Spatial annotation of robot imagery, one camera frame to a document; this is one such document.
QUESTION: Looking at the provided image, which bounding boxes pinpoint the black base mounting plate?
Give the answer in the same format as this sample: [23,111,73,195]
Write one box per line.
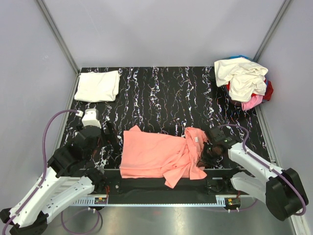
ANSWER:
[92,169,247,205]

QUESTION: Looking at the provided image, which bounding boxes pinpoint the left aluminium frame post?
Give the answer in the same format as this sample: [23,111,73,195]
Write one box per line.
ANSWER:
[34,0,80,74]

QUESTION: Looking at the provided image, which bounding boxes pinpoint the pink garment in pile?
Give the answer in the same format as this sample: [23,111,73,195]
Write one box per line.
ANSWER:
[242,95,263,111]

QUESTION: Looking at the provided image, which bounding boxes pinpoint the slotted grey cable duct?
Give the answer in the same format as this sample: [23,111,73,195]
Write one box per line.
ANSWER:
[72,197,226,207]

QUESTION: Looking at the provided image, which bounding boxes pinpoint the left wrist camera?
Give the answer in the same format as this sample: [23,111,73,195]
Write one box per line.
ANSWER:
[82,109,102,129]

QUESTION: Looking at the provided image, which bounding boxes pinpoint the blue garment in pile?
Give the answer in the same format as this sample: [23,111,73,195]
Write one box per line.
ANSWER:
[228,55,253,61]

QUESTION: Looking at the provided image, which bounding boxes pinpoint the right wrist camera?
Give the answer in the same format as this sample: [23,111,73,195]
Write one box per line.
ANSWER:
[206,127,239,149]

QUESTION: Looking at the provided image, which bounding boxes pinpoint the red garment in pile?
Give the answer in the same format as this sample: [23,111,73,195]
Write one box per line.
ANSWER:
[223,80,274,102]

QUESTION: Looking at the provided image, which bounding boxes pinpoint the right aluminium rail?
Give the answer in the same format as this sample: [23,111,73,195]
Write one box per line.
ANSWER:
[255,106,311,235]

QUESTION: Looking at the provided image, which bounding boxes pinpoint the crumpled cream t shirt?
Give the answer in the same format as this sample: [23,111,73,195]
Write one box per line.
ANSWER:
[214,57,268,102]

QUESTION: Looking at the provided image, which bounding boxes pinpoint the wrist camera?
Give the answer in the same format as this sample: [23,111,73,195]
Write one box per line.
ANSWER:
[206,127,239,149]
[82,109,102,129]

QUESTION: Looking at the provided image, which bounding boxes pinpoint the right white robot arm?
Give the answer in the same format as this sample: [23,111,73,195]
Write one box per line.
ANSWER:
[199,142,309,221]

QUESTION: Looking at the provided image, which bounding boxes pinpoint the salmon pink t shirt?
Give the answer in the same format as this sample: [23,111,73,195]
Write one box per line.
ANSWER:
[119,125,208,188]

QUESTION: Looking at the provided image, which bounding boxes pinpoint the right aluminium frame post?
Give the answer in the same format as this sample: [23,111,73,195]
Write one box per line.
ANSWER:
[253,0,293,62]

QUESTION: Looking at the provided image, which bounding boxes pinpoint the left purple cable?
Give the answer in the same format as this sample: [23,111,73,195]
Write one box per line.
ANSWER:
[4,110,103,235]

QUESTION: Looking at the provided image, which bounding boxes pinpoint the aluminium frame post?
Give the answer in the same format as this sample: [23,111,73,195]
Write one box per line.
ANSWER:
[253,0,293,62]
[34,0,80,74]

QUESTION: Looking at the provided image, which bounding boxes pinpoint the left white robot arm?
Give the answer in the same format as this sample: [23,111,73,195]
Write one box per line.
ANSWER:
[0,122,118,235]

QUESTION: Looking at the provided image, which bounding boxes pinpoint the folded white t shirt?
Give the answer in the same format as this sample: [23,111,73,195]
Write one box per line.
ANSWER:
[74,70,120,103]

